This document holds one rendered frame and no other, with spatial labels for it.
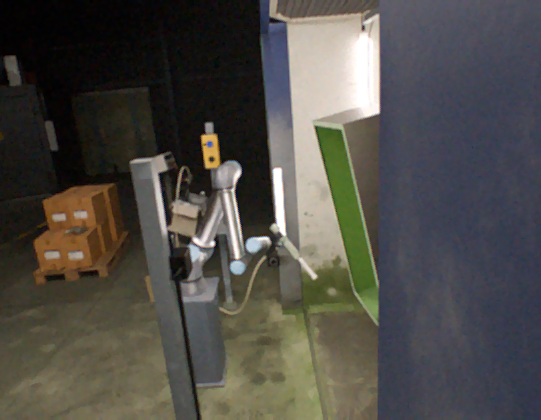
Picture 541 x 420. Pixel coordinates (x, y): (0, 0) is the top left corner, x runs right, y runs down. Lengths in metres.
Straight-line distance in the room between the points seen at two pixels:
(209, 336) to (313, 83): 1.87
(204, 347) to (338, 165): 1.42
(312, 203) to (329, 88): 0.87
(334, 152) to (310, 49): 0.85
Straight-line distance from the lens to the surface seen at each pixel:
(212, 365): 2.58
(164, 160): 4.56
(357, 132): 1.71
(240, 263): 2.25
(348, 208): 2.41
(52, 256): 4.78
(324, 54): 2.83
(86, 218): 4.86
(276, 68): 2.79
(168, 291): 0.99
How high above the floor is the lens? 1.74
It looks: 15 degrees down
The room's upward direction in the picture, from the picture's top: 5 degrees counter-clockwise
